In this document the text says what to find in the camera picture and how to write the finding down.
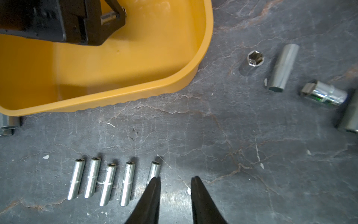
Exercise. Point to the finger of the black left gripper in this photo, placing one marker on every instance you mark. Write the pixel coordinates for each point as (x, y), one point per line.
(102, 26)

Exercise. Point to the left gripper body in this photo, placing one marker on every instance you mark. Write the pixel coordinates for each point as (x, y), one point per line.
(54, 21)

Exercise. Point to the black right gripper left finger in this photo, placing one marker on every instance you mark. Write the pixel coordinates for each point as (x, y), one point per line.
(147, 209)

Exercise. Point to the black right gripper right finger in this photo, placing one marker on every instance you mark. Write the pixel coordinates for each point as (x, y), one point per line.
(203, 207)

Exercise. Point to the dark socket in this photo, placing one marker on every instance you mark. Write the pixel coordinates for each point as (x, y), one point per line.
(154, 171)

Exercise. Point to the yellow storage box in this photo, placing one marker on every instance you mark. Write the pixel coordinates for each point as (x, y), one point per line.
(158, 51)

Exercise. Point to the small socket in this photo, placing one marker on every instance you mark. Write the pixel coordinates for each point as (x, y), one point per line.
(255, 58)

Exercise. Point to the short socket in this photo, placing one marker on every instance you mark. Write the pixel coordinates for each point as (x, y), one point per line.
(324, 93)

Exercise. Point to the silver socket with collar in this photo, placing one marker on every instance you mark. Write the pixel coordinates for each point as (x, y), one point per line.
(349, 121)

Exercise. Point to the dull socket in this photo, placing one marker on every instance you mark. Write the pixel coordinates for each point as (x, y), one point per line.
(108, 17)

